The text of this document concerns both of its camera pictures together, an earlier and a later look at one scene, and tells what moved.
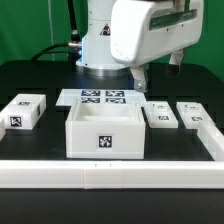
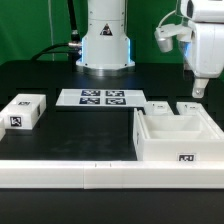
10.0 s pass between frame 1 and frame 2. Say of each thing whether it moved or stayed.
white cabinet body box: moved
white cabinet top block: stayed
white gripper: moved
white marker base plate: stayed
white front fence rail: stayed
